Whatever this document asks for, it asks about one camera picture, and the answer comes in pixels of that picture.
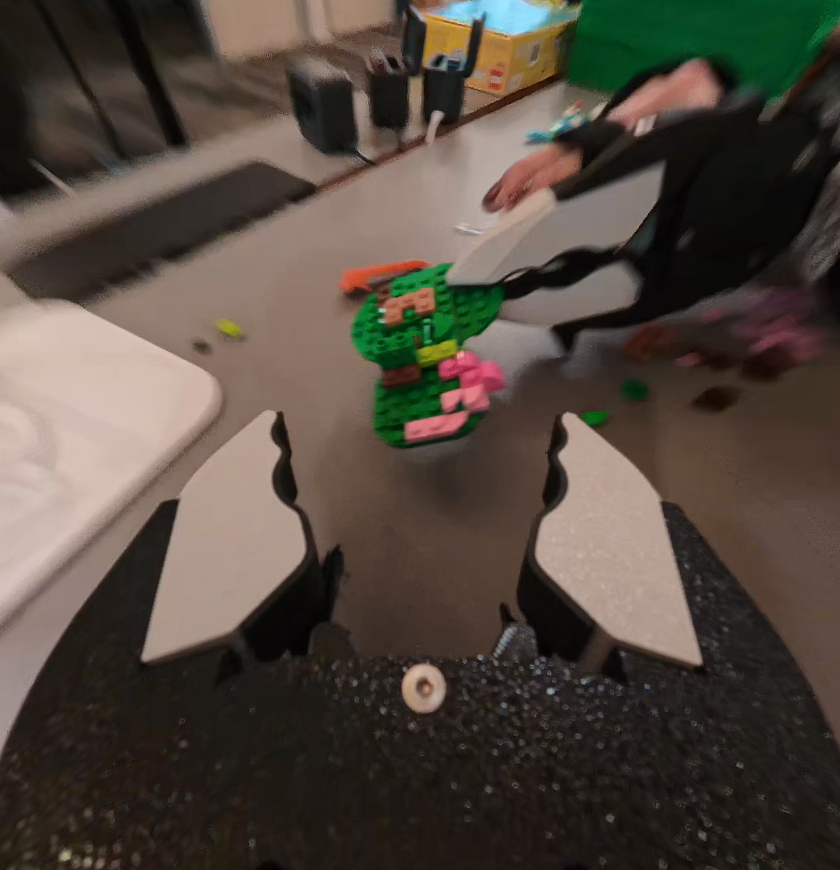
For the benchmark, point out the black box device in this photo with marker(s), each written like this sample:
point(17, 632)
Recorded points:
point(321, 105)

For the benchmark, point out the teal printed plastic bag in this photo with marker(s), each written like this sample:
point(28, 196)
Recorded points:
point(559, 126)

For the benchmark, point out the person's green shirt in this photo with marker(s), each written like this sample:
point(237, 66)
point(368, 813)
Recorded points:
point(692, 34)

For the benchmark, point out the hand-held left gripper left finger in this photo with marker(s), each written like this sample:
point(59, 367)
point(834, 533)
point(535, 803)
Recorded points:
point(229, 537)

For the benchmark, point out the person's right hand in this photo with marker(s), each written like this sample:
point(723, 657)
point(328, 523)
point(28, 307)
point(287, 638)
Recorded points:
point(528, 177)

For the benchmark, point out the green lego baseplate build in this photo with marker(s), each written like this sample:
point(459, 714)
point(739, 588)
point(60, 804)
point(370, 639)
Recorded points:
point(406, 401)

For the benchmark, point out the yellow lego box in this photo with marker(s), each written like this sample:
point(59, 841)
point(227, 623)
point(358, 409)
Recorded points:
point(515, 58)

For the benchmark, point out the brown lego piece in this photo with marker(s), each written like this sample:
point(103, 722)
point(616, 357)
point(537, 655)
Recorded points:
point(715, 398)

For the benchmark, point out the small lime lego piece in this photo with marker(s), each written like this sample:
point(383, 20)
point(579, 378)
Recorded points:
point(229, 329)

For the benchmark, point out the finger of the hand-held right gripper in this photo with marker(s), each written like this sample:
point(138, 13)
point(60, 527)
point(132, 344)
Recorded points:
point(562, 221)
point(583, 292)

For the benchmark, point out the dark flat desk pad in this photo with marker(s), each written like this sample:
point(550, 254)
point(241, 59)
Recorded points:
point(168, 224)

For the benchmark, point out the white plastic tray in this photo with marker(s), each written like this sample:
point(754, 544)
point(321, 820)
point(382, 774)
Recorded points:
point(80, 421)

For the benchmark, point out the pile of pink lego pieces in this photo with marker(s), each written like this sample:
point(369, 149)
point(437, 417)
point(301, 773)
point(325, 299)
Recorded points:
point(773, 326)

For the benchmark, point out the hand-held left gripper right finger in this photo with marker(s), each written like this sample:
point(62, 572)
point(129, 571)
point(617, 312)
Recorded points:
point(617, 557)

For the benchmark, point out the orange brick separator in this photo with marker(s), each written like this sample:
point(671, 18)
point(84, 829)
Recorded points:
point(365, 277)

